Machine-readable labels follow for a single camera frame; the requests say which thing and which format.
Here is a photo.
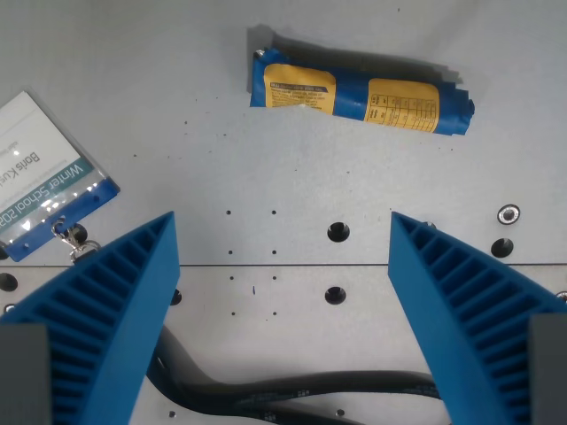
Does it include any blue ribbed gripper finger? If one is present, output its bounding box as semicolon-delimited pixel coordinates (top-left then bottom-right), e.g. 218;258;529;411
0;211;182;425
387;211;567;425

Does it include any silver socket head bolt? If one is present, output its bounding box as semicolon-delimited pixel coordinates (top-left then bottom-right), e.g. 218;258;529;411
497;204;522;226

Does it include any conference name badge blue holder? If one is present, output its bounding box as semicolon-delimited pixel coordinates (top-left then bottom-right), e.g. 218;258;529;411
0;90;120;262

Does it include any blue yellow rolled packet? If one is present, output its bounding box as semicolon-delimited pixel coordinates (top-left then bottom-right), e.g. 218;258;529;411
249;48;476;137

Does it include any metal lanyard clip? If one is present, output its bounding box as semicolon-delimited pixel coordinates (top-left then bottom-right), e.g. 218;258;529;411
50;216;101;265

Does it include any black cable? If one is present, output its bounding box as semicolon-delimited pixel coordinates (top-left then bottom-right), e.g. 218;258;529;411
145;325;444;420
144;353;453;425

